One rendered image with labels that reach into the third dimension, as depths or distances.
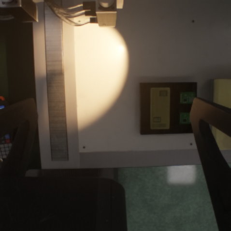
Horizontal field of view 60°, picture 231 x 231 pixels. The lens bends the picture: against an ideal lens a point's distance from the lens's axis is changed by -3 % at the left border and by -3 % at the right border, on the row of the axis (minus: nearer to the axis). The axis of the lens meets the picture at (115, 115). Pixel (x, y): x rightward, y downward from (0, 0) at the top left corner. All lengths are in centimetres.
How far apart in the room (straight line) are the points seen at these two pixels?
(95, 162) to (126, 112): 14
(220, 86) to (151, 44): 18
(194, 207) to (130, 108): 129
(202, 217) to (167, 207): 28
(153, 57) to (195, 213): 139
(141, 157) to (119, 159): 5
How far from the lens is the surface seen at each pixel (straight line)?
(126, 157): 50
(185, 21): 52
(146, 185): 150
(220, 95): 49
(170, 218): 167
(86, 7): 27
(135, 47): 48
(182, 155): 53
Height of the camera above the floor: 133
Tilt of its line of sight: 82 degrees down
